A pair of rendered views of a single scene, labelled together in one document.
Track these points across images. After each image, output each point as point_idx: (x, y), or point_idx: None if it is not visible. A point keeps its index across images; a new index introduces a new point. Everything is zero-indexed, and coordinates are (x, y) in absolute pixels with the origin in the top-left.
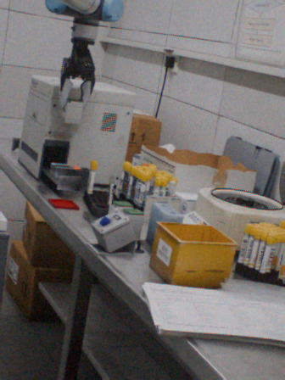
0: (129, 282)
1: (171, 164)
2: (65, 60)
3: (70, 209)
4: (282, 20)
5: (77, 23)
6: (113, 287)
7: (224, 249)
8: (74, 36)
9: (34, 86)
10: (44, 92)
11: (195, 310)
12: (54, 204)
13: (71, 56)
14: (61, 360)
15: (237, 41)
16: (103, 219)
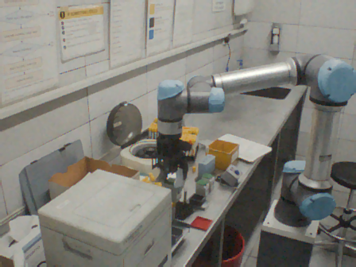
0: (250, 167)
1: (137, 175)
2: (176, 157)
3: (202, 218)
4: (48, 56)
5: (169, 121)
6: (249, 177)
7: (221, 142)
8: (182, 129)
9: (133, 237)
10: (159, 212)
11: (251, 148)
12: (212, 221)
13: (171, 152)
14: (218, 265)
15: (1, 90)
16: (237, 171)
